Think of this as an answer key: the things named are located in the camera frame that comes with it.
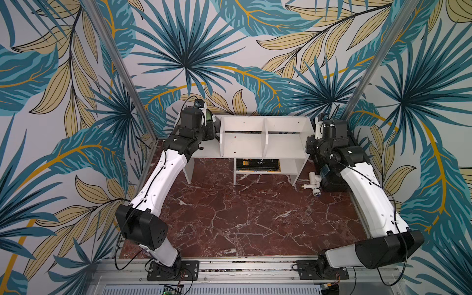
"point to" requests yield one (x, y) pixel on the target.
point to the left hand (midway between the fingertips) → (208, 124)
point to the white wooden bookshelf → (289, 139)
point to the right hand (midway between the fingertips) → (312, 138)
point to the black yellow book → (258, 165)
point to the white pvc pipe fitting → (314, 184)
